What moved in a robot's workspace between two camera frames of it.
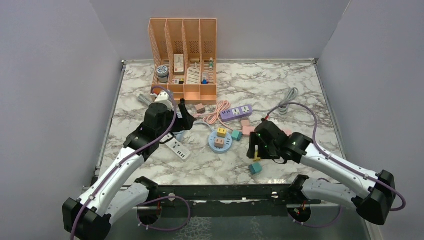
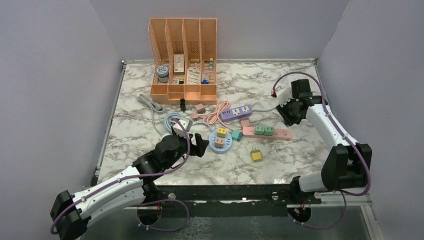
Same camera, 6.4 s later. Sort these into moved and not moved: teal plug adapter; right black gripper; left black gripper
Moved: right black gripper; left black gripper
Not moved: teal plug adapter
